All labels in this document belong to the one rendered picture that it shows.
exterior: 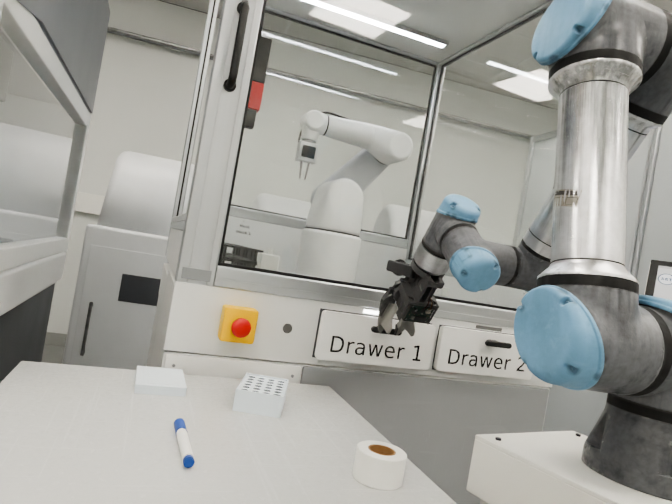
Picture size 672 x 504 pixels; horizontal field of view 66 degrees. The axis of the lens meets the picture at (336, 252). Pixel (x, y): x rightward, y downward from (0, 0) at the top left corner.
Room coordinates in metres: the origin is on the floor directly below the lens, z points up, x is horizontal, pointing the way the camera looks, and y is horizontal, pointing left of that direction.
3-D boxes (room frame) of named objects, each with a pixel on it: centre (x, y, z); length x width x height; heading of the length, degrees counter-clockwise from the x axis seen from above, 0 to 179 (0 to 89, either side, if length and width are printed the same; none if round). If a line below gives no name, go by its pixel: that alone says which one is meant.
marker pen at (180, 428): (0.72, 0.16, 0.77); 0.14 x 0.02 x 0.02; 22
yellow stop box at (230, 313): (1.11, 0.18, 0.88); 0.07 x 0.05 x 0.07; 110
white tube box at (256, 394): (0.97, 0.09, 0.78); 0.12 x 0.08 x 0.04; 1
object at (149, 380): (0.98, 0.28, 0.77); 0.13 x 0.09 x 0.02; 20
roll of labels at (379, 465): (0.72, -0.11, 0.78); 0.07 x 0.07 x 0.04
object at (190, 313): (1.70, 0.00, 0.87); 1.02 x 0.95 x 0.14; 110
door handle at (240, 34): (1.07, 0.27, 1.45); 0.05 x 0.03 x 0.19; 20
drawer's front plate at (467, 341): (1.34, -0.42, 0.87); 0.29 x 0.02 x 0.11; 110
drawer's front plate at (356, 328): (1.22, -0.13, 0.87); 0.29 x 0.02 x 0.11; 110
